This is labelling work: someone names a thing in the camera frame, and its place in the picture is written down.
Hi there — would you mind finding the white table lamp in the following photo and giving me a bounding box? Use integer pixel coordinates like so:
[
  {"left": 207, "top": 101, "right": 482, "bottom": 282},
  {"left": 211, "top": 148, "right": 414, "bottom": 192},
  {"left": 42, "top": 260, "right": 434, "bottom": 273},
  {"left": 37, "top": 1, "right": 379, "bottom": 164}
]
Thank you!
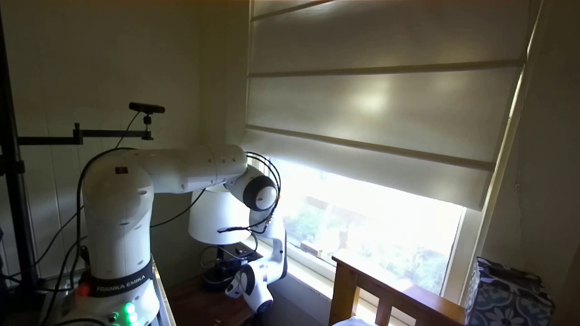
[{"left": 189, "top": 188, "right": 250, "bottom": 291}]

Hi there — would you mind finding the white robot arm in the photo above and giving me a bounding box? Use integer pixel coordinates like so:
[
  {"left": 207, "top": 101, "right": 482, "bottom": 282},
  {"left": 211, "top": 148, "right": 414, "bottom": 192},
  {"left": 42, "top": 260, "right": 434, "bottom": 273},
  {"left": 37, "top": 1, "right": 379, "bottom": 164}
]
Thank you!
[{"left": 53, "top": 144, "right": 287, "bottom": 326}]

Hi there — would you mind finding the cream roman window blind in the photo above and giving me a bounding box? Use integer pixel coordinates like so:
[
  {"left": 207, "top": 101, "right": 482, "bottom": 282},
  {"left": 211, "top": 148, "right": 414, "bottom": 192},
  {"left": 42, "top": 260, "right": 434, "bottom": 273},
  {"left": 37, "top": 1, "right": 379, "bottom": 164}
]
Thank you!
[{"left": 247, "top": 0, "right": 540, "bottom": 210}]

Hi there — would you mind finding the blue patterned pillow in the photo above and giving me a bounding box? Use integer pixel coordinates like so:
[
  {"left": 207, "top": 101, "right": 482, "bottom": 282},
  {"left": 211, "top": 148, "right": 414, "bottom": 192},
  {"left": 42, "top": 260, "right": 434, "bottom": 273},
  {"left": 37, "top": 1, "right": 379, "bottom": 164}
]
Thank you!
[{"left": 466, "top": 257, "right": 555, "bottom": 326}]

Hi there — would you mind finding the black tripod stand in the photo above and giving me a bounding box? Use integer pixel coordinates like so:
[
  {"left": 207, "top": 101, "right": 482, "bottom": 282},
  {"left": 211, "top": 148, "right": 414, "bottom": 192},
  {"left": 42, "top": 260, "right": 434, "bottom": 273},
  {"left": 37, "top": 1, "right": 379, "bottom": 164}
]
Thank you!
[{"left": 0, "top": 21, "right": 38, "bottom": 297}]

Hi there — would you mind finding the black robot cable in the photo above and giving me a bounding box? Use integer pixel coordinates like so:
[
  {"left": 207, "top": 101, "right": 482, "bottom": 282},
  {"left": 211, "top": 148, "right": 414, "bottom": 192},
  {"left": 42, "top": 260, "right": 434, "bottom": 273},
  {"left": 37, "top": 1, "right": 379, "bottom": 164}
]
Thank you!
[{"left": 216, "top": 150, "right": 285, "bottom": 237}]

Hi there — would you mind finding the wooden bunk bed frame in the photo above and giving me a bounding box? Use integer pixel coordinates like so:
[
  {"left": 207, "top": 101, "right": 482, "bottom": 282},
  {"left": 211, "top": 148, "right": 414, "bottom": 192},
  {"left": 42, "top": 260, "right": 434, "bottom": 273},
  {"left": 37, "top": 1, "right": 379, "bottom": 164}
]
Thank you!
[{"left": 328, "top": 257, "right": 466, "bottom": 326}]

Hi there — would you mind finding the black camera on mount arm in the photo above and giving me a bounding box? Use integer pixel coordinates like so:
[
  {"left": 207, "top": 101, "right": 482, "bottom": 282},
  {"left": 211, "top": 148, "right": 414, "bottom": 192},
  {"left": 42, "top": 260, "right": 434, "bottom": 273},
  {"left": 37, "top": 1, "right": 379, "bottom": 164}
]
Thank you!
[{"left": 17, "top": 99, "right": 167, "bottom": 148}]

